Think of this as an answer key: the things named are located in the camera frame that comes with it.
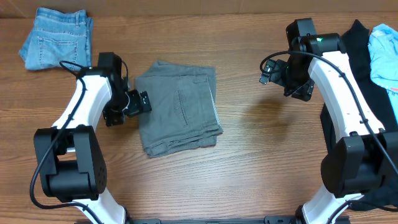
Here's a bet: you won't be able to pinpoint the grey shorts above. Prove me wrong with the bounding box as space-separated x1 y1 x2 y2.
134 60 223 157

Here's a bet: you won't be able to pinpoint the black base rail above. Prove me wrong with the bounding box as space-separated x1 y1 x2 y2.
124 215 351 224

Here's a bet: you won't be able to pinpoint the light blue garment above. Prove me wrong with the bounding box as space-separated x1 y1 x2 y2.
368 24 397 120

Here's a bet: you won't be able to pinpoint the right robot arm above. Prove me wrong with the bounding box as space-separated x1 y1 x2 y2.
260 18 397 224

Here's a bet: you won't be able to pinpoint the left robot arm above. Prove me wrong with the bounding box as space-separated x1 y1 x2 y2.
29 52 152 223

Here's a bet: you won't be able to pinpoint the folded blue jeans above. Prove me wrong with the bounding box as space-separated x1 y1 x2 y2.
19 7 94 70

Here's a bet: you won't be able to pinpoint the black shirt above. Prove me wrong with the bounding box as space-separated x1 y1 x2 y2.
319 19 398 212

